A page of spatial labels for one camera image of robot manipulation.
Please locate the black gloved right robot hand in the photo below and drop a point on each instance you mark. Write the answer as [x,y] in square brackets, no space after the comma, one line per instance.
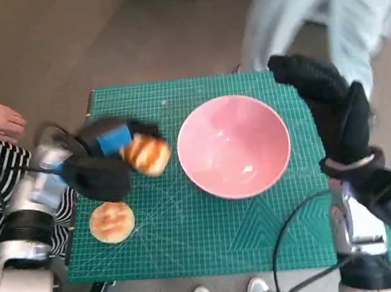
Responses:
[339,116]

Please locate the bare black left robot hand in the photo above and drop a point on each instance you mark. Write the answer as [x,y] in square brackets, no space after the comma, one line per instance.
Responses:
[107,136]

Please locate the long toasted bread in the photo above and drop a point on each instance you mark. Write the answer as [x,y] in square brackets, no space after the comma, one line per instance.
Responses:
[148,156]

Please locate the round toasted bread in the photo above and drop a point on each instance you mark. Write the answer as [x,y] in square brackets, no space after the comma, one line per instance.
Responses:
[112,222]

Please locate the pink bowl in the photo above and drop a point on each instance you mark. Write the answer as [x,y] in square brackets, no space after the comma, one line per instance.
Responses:
[232,141]

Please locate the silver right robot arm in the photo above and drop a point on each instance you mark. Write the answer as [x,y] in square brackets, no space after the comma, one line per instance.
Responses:
[359,239]

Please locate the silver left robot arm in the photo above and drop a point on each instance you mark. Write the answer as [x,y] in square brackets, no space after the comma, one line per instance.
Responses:
[19,284]

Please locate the green cutting mat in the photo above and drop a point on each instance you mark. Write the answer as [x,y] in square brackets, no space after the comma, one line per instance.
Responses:
[193,240]

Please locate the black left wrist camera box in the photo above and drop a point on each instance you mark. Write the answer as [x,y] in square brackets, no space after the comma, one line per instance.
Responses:
[99,180]

